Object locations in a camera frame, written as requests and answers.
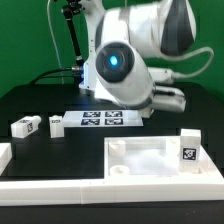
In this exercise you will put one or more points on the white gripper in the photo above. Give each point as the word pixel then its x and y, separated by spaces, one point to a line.
pixel 166 99

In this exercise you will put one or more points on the white square table top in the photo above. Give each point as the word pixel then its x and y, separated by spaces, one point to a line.
pixel 158 156

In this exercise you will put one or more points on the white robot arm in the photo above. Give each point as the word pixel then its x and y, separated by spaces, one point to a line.
pixel 120 39

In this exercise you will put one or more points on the white marker plate with tags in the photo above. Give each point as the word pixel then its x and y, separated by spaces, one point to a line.
pixel 106 118

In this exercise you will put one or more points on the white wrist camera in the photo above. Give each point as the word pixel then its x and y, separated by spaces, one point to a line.
pixel 161 75

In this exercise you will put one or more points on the white U-shaped fence wall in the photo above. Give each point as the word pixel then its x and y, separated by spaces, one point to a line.
pixel 111 190

